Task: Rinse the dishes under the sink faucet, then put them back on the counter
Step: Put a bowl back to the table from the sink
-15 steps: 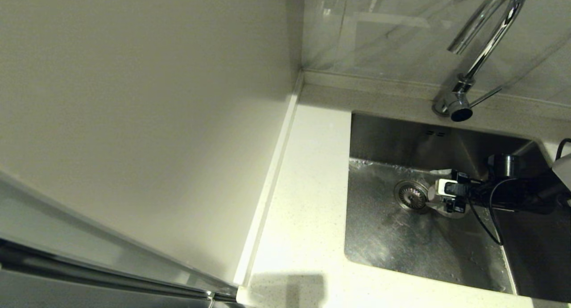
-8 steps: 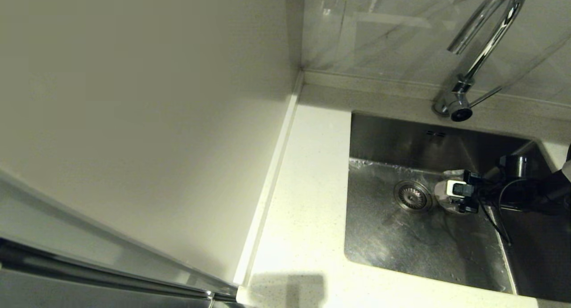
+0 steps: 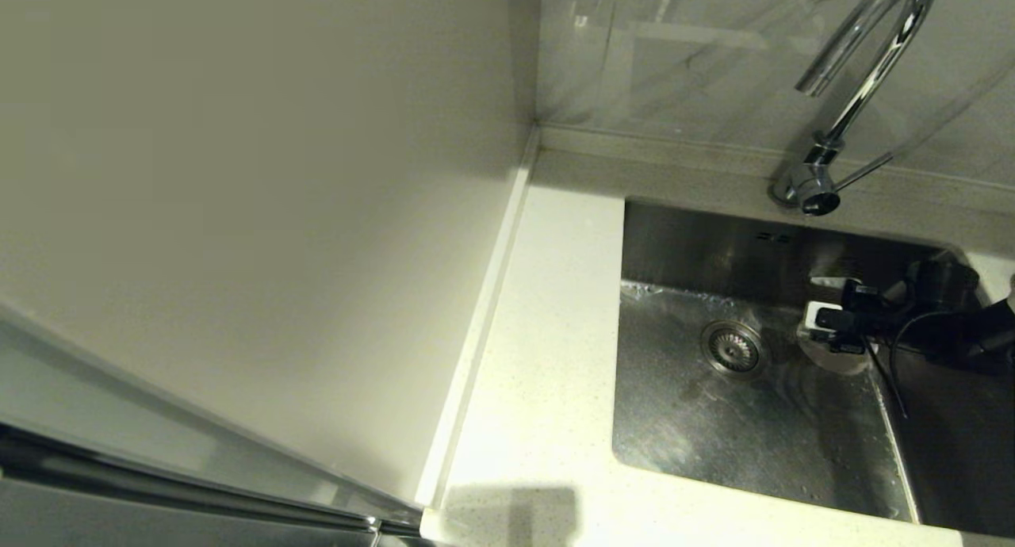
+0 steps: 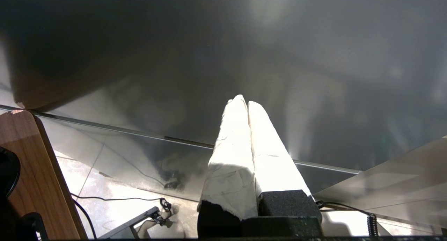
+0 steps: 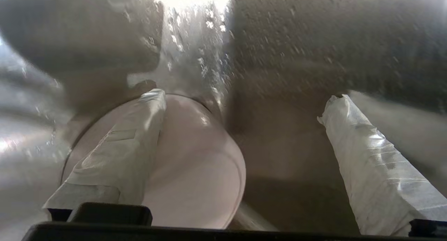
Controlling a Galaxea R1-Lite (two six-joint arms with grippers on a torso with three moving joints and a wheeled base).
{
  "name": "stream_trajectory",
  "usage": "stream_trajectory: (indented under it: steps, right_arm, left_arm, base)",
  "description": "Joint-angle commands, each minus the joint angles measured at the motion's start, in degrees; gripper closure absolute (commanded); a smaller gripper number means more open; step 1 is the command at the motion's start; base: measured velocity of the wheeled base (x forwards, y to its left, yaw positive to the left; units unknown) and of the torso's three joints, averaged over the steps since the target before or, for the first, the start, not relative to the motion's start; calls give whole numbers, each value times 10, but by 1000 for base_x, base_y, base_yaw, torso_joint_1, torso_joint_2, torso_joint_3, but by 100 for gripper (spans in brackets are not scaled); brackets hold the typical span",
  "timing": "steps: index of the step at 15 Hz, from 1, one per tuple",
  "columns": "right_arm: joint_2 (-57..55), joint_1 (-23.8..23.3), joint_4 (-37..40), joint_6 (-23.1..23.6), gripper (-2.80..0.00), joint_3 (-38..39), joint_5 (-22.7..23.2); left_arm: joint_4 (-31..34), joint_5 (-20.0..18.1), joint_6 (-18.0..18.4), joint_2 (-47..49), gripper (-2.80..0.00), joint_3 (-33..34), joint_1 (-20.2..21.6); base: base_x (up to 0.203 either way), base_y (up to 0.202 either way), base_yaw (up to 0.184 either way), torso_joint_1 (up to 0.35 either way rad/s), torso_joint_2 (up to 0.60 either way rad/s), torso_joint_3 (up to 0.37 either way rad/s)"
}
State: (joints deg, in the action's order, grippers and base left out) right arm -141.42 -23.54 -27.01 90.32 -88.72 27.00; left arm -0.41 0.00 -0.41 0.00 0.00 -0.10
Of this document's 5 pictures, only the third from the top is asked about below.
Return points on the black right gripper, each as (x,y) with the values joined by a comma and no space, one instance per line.
(944,325)

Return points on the pink bowl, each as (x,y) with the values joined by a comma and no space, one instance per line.
(840,363)

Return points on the chrome gooseneck faucet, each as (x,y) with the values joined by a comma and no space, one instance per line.
(817,186)

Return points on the metal sink drain strainer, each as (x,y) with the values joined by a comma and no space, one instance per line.
(733,349)

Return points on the stainless steel sink basin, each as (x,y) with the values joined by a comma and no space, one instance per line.
(698,444)

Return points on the white trim strip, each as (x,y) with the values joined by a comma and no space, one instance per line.
(484,309)

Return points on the white tall cabinet side panel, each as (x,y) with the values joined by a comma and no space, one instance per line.
(238,174)

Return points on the stainless steel appliance door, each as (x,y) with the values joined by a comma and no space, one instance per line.
(119,527)

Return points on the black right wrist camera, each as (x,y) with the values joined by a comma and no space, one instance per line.
(944,281)

